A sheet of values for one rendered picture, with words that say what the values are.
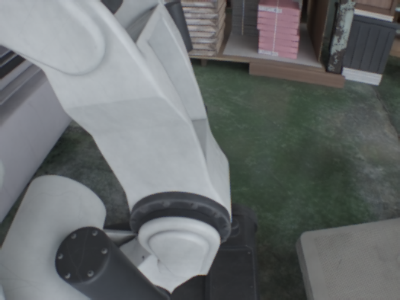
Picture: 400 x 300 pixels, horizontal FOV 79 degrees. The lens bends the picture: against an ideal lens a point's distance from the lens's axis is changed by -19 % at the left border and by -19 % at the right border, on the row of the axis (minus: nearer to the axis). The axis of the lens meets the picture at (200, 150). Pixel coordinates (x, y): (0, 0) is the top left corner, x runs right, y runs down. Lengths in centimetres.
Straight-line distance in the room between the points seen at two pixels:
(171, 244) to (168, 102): 20
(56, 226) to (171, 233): 21
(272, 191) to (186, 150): 97
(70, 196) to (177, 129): 14
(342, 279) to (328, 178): 62
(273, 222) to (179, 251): 80
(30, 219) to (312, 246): 82
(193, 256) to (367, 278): 63
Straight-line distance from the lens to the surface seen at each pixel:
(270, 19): 205
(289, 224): 118
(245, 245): 86
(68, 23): 22
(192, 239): 37
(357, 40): 217
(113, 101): 26
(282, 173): 134
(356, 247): 97
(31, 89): 105
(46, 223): 19
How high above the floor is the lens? 96
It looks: 43 degrees down
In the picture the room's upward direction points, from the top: 2 degrees counter-clockwise
